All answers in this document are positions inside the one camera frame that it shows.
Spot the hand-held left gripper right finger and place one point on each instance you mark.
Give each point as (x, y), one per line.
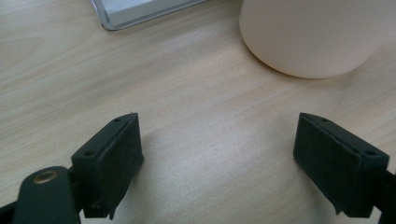
(336, 161)

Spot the silver flat tray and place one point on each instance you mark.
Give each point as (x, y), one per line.
(137, 12)

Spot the pale pink round container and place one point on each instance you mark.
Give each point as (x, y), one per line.
(314, 34)

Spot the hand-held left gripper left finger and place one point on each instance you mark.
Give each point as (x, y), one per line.
(109, 165)

